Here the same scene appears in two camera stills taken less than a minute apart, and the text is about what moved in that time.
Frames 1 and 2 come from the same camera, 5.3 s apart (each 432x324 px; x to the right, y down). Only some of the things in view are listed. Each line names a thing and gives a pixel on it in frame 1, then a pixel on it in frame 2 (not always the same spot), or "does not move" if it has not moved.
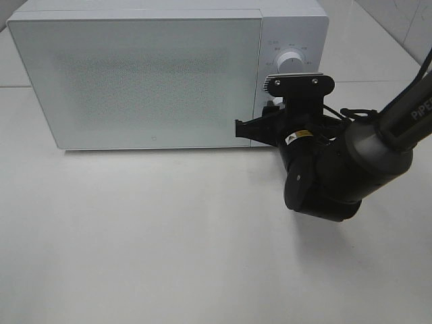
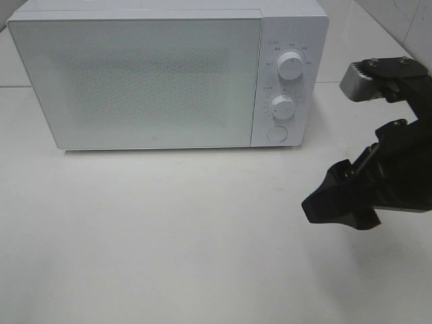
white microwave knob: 289,63 does not move
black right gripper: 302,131 -> 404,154
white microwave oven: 125,74 does not move
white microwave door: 175,79 does not move
